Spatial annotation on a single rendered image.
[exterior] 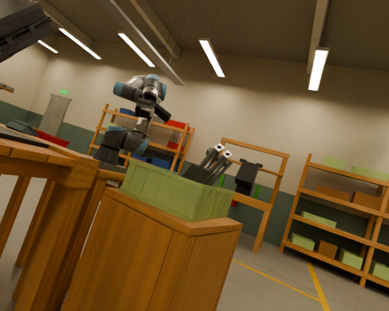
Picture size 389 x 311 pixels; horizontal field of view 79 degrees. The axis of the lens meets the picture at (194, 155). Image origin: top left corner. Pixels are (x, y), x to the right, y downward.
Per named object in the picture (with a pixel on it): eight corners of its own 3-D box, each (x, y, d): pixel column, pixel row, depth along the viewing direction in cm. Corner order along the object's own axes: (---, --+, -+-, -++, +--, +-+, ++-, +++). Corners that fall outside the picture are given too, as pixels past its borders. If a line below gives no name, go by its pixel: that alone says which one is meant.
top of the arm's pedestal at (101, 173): (102, 170, 167) (105, 164, 168) (136, 183, 153) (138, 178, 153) (62, 161, 139) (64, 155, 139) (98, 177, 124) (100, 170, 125)
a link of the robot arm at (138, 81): (134, 70, 164) (115, 77, 119) (149, 76, 166) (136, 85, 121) (129, 86, 168) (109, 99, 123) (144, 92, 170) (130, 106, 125)
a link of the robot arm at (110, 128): (102, 144, 152) (110, 124, 153) (123, 150, 154) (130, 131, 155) (99, 142, 140) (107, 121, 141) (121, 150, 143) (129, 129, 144)
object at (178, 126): (160, 202, 611) (188, 122, 626) (80, 168, 730) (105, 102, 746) (170, 202, 661) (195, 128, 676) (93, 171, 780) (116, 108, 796)
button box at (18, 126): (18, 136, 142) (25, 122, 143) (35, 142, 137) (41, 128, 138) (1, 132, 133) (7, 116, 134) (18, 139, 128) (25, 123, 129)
